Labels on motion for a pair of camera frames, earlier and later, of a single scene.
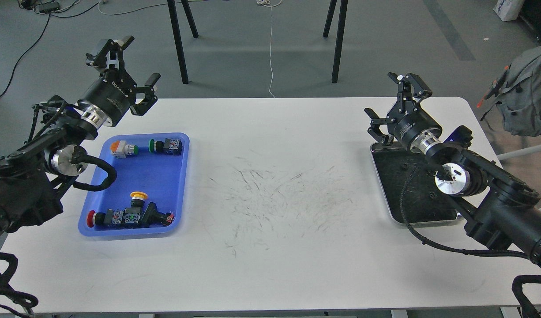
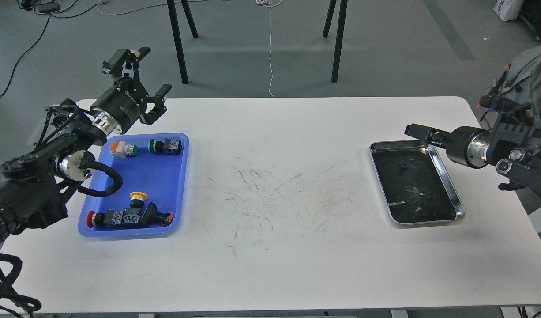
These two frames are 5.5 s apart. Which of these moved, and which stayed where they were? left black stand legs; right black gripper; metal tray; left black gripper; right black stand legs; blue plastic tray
Moved: right black gripper; left black gripper
Stayed: right black stand legs; left black stand legs; metal tray; blue plastic tray
